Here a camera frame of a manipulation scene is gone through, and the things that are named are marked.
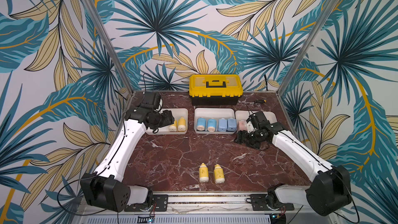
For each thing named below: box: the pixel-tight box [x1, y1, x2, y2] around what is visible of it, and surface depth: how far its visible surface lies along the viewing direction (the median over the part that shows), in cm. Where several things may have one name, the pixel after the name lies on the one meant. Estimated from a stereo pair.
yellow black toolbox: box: [189, 74, 244, 106], surface depth 103 cm
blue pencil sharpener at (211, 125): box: [207, 117, 217, 133], surface depth 95 cm
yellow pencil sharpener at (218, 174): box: [214, 163, 225, 184], surface depth 77 cm
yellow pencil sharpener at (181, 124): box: [177, 116, 187, 132], surface depth 95 cm
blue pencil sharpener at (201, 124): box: [196, 117, 206, 132], surface depth 96 cm
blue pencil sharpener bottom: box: [218, 117, 228, 132], surface depth 96 cm
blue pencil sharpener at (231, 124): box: [226, 117, 237, 132], surface depth 96 cm
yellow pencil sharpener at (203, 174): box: [199, 162, 209, 183], surface depth 77 cm
